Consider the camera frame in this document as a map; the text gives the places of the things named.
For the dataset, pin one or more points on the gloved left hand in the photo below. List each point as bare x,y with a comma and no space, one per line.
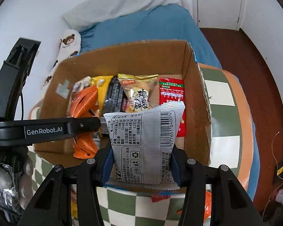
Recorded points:
16,184

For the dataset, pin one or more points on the green white checkered blanket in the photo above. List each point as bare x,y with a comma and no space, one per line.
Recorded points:
233,143

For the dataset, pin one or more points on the white door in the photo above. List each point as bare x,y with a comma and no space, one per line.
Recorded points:
219,14

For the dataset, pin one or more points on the white snack packet in box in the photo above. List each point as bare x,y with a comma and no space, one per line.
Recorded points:
77,87

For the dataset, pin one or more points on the white textured pillow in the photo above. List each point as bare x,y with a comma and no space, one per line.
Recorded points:
93,11

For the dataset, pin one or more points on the red triangular snack packet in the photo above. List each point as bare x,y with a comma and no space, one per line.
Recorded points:
157,197

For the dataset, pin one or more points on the orange sunflower seed packet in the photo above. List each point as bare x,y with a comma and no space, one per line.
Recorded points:
85,122

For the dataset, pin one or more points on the yellow egg cookie snack bag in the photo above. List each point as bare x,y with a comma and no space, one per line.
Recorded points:
137,90

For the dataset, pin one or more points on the grey white snack packet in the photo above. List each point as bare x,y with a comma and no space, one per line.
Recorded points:
142,144

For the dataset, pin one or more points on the black red noodle packet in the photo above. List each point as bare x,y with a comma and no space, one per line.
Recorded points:
115,99

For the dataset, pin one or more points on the orange triangular snack packet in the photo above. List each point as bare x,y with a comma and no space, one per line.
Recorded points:
208,205

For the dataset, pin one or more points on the blue bed sheet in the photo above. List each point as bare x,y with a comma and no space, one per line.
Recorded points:
166,23

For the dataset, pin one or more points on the small yellow snack packet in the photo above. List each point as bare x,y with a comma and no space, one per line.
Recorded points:
74,209

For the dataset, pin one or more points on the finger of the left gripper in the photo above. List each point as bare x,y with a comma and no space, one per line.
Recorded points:
28,132

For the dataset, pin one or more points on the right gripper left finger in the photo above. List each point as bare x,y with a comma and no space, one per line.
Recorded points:
51,204

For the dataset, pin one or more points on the brown cardboard box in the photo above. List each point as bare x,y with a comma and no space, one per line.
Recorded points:
147,53

